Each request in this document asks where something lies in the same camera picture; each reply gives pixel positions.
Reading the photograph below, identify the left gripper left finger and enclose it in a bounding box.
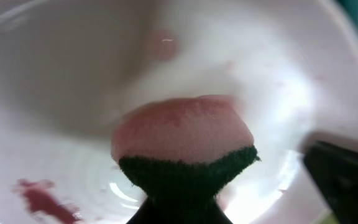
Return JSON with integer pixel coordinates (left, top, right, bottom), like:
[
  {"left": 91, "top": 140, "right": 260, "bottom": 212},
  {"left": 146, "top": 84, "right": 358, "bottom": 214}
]
[{"left": 127, "top": 197, "right": 232, "bottom": 224}]

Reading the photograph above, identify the white plate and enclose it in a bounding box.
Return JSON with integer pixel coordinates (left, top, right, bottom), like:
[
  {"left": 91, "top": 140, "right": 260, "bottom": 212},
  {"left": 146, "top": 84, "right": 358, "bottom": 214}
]
[{"left": 0, "top": 0, "right": 358, "bottom": 223}]

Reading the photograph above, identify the green and pink sponge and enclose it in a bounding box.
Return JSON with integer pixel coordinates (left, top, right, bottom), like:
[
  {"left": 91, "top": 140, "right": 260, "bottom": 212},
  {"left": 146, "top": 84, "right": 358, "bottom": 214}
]
[{"left": 111, "top": 95, "right": 259, "bottom": 205}]

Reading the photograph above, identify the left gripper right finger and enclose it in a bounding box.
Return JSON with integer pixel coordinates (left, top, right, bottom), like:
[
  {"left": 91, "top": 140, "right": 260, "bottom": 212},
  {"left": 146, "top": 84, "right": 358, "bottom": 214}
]
[{"left": 303, "top": 141, "right": 358, "bottom": 224}]

